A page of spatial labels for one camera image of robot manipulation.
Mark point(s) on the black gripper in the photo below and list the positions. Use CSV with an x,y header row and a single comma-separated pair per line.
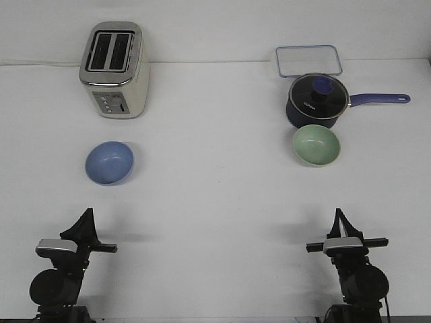
x,y
83,233
360,255

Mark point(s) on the blue bowl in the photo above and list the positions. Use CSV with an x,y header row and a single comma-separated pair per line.
x,y
109,163

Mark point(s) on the green bowl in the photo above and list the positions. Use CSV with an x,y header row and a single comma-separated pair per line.
x,y
316,145

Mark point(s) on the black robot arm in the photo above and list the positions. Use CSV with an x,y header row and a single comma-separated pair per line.
x,y
56,290
363,285

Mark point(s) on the dark blue saucepan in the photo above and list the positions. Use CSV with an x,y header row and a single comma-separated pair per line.
x,y
326,114

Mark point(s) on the glass pot lid blue knob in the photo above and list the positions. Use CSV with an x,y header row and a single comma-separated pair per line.
x,y
318,88

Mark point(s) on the silver two-slot toaster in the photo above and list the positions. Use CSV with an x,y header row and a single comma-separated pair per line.
x,y
115,69

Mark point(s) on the clear plastic container lid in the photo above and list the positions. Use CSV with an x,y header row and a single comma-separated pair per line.
x,y
294,61

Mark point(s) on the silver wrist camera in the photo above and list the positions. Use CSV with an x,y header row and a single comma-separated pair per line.
x,y
54,248
343,243

